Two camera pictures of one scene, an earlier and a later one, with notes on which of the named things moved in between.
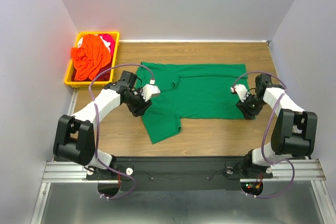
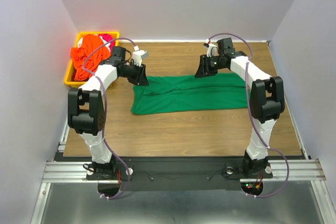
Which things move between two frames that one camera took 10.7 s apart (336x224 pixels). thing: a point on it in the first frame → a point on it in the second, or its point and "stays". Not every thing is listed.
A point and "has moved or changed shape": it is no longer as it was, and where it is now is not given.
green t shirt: (189, 91) has moved or changed shape
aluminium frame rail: (58, 172) stays
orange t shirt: (89, 60) stays
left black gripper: (140, 109) → (140, 78)
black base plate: (179, 173) stays
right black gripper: (248, 114) → (203, 69)
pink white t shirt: (108, 39) stays
